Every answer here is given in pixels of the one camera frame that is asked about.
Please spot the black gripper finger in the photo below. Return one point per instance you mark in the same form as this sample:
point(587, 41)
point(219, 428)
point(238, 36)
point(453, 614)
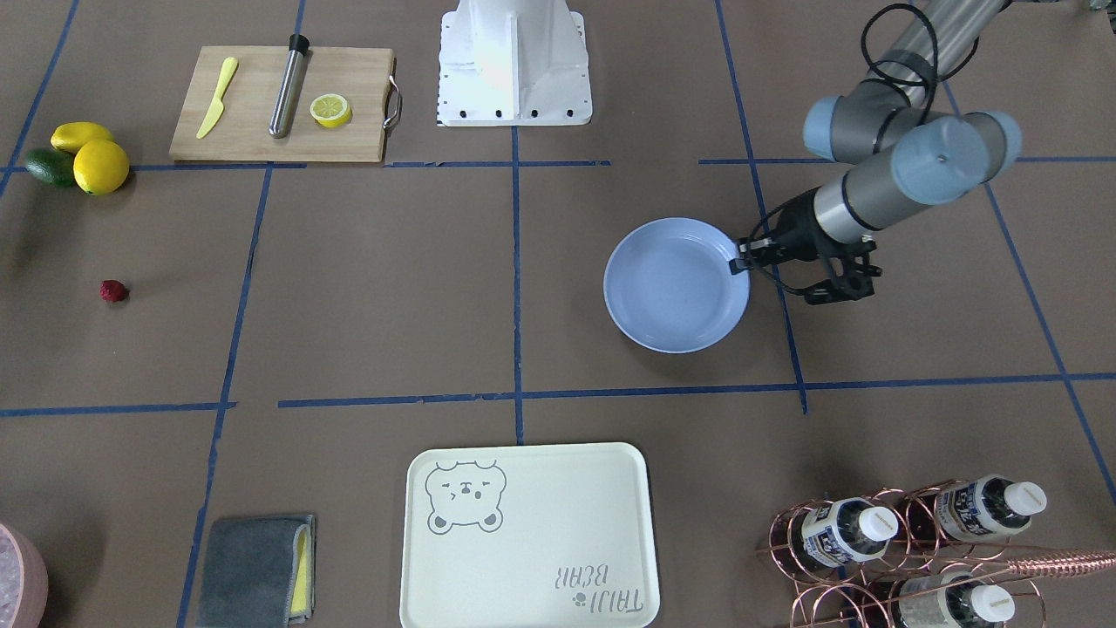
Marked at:
point(741, 266)
point(748, 248)

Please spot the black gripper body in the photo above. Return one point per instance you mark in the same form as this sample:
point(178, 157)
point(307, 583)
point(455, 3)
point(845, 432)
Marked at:
point(794, 237)

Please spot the blue plate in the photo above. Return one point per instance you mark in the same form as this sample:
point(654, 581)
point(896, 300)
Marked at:
point(670, 285)

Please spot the red strawberry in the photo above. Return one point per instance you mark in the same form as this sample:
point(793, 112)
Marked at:
point(113, 292)

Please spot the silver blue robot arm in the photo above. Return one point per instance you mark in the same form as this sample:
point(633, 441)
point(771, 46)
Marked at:
point(903, 157)

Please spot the dark bottle white cap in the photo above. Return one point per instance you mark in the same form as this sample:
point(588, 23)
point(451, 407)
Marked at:
point(835, 535)

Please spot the cream bear tray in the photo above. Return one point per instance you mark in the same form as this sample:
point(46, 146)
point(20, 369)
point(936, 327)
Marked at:
point(529, 536)

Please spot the copper twisted bar spoon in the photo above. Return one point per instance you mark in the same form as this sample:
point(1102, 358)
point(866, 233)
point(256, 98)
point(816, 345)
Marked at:
point(1055, 565)

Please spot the lemon half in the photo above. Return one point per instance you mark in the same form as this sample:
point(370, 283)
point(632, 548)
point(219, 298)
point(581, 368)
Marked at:
point(331, 110)

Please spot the steel cylinder black cap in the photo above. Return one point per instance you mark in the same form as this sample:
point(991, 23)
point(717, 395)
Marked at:
point(290, 89)

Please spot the yellow plastic knife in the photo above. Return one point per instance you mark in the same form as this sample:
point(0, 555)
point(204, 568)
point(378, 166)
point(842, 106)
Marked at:
point(216, 107)

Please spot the grey folded cloth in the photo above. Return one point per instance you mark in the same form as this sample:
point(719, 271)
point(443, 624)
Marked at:
point(259, 572)

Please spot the yellow lemon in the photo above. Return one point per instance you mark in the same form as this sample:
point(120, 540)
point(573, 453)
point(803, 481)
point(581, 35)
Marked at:
point(101, 167)
point(70, 137)

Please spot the green avocado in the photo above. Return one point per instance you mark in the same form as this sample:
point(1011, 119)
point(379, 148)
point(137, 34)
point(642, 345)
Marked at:
point(51, 166)

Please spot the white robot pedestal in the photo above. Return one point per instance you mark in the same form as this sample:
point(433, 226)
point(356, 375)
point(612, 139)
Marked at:
point(513, 63)

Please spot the copper wire bottle rack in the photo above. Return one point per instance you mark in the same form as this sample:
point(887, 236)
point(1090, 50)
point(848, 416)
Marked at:
point(836, 599)

